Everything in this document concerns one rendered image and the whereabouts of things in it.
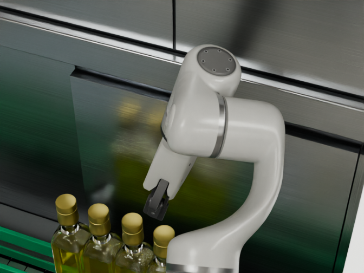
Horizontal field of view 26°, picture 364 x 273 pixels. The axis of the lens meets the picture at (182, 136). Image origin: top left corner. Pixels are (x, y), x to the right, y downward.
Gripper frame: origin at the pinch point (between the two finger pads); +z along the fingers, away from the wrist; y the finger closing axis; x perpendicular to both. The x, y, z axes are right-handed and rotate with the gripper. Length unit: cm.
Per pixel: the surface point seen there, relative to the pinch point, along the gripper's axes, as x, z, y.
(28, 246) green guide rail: -20.5, 37.2, -3.9
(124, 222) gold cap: -3.9, 10.2, 0.4
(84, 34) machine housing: -21.7, -9.1, -14.4
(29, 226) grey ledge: -24, 45, -13
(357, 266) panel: 33.3, 10.1, -12.1
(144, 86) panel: -10.2, -4.5, -14.3
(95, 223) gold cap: -8.2, 12.6, 1.3
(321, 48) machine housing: 11.5, -25.4, -14.9
